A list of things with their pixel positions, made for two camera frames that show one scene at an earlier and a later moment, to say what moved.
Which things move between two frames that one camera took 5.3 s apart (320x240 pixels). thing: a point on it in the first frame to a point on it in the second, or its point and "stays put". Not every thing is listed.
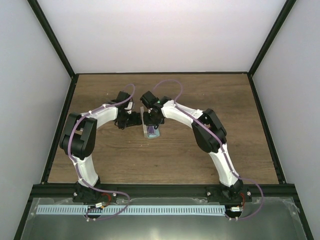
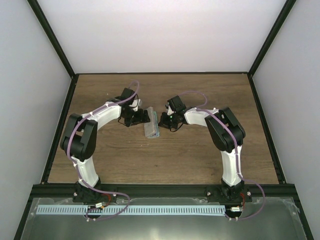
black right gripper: x=147 y=121 to x=163 y=122
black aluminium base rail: x=105 y=193 stays put
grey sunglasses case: x=149 y=131 stays put
